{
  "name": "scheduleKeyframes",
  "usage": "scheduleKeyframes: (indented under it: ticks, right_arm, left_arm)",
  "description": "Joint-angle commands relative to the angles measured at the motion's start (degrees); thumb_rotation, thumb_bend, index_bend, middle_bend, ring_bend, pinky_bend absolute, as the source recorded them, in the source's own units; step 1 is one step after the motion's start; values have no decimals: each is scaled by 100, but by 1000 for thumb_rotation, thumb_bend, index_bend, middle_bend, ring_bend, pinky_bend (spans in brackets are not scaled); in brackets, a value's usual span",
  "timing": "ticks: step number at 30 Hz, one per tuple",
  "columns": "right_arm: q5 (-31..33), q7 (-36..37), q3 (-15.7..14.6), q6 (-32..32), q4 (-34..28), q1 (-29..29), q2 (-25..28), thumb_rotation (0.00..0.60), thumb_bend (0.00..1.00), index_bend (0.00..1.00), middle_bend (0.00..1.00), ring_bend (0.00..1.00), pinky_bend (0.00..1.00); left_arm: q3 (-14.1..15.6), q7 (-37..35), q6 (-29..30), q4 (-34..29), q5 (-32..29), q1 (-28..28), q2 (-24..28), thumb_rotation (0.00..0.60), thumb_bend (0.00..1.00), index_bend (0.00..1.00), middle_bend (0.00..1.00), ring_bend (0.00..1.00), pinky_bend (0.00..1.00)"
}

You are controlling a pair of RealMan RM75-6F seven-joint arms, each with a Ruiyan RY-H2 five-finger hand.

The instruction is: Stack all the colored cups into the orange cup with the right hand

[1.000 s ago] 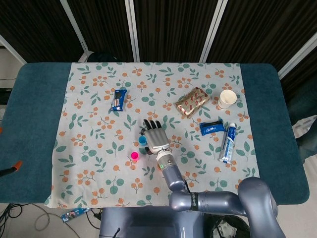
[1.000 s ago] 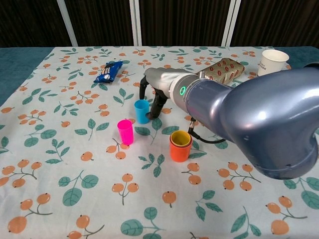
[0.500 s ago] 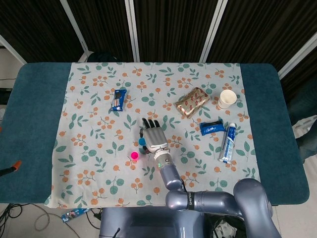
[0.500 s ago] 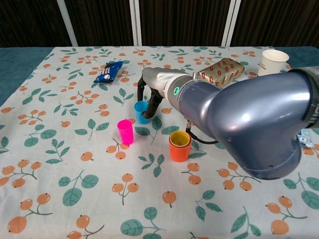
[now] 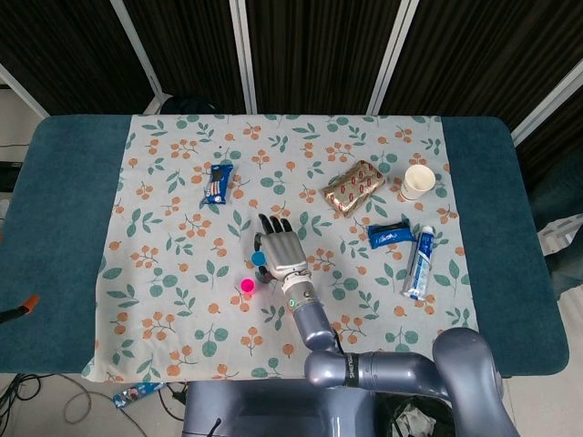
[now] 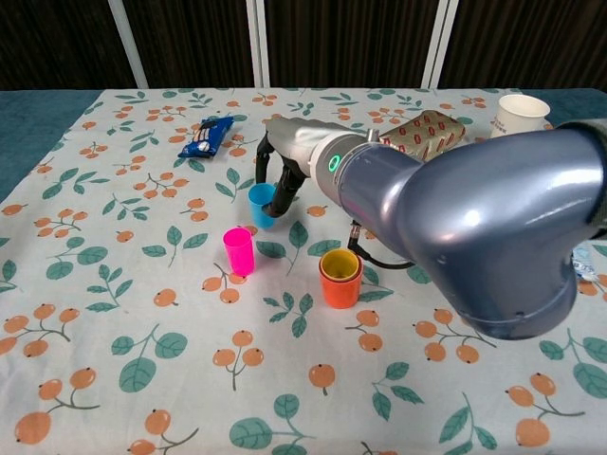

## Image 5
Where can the floral tablecloth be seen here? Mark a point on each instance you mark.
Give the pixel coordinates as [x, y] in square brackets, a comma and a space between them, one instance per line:
[182, 318]

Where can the dark folding screen panel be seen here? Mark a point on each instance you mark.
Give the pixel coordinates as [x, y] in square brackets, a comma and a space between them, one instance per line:
[68, 54]
[478, 54]
[319, 50]
[191, 45]

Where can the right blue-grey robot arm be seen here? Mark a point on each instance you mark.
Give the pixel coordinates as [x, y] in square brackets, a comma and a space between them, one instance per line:
[396, 368]

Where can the teal upholstered chair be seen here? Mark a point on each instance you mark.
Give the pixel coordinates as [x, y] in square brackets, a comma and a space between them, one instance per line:
[562, 268]

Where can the black clamp with orange tip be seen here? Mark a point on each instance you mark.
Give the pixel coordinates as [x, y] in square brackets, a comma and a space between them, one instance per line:
[30, 302]

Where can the black power plug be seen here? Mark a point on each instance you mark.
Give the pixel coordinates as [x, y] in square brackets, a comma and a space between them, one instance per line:
[177, 396]

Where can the blue snack wrapper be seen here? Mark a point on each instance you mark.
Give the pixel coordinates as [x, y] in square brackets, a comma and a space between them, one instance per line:
[136, 393]

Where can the white blue toothpaste tube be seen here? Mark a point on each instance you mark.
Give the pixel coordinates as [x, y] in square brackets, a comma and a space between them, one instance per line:
[421, 261]

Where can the teal table cover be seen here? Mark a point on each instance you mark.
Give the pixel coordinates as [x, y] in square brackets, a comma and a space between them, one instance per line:
[59, 205]

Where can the light blue plastic cup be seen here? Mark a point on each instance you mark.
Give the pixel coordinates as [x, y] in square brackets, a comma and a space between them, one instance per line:
[258, 259]

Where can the blue cookie packet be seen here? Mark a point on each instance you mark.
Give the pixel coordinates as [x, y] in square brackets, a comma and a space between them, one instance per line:
[218, 184]

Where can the gold foil snack packet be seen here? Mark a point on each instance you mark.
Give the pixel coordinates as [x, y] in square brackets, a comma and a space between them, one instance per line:
[355, 187]

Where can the white paper cup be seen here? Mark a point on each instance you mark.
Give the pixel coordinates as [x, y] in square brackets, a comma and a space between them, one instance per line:
[416, 181]

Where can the black trash bag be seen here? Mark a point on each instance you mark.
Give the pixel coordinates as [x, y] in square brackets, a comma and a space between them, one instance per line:
[410, 419]

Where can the black chair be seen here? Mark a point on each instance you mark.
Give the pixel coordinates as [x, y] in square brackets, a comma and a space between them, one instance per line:
[187, 104]

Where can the blue-grey robot torso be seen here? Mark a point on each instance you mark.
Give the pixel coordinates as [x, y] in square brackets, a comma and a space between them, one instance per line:
[278, 409]

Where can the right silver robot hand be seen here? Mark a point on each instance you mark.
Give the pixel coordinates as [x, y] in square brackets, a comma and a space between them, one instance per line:
[284, 252]

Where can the black equipment box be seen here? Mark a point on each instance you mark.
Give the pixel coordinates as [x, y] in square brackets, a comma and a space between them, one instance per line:
[9, 175]

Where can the pink plastic cup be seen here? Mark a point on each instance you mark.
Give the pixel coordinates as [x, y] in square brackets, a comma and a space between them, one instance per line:
[248, 285]

